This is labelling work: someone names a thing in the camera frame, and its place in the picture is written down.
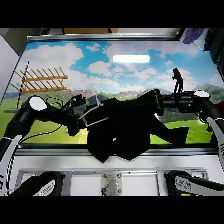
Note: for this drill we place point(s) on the white clothes hanger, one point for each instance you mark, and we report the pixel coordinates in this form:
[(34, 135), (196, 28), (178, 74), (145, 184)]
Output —
[(90, 112)]

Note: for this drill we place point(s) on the black garment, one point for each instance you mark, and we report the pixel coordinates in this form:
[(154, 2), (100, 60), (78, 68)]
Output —
[(130, 130)]

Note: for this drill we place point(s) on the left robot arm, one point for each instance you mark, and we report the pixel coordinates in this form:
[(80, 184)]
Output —
[(23, 116)]

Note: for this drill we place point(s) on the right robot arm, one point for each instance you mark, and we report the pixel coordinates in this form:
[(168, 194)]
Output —
[(190, 100)]

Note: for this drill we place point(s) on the brown wooden hanger rack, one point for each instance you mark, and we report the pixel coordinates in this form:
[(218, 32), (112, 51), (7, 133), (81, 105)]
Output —
[(43, 79)]

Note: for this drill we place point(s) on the purple garment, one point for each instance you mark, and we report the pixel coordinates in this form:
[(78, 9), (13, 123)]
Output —
[(192, 34)]

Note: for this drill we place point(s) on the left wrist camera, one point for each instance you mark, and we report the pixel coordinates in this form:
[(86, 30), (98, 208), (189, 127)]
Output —
[(77, 100)]

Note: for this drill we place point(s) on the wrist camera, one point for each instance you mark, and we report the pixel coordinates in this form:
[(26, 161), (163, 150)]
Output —
[(177, 80), (77, 100)]

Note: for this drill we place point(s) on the silver frame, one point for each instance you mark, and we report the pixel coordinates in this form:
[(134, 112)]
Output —
[(113, 181)]

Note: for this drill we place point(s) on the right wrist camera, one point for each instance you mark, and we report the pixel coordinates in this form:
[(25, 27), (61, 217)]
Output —
[(177, 80)]

